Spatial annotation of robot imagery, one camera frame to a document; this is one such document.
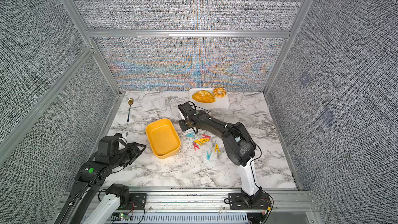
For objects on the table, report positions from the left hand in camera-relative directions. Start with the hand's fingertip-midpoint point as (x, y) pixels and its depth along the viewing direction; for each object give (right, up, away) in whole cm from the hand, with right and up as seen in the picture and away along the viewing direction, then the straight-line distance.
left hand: (147, 147), depth 74 cm
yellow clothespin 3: (+35, -5, +18) cm, 40 cm away
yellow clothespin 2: (+25, -2, +20) cm, 33 cm away
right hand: (+15, +11, +20) cm, 28 cm away
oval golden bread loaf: (+28, +27, +39) cm, 55 cm away
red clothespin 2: (+23, -4, +19) cm, 30 cm away
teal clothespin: (+21, +1, +24) cm, 32 cm away
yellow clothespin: (+28, -1, +21) cm, 35 cm away
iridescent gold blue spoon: (-25, +23, +39) cm, 52 cm away
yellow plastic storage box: (+2, 0, +25) cm, 25 cm away
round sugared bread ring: (+41, +30, +45) cm, 68 cm away
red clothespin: (+29, +1, +22) cm, 36 cm away
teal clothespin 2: (+30, -8, +15) cm, 35 cm away
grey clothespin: (+36, -8, +16) cm, 40 cm away
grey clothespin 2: (+34, -3, +19) cm, 39 cm away
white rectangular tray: (+41, +22, +43) cm, 63 cm away
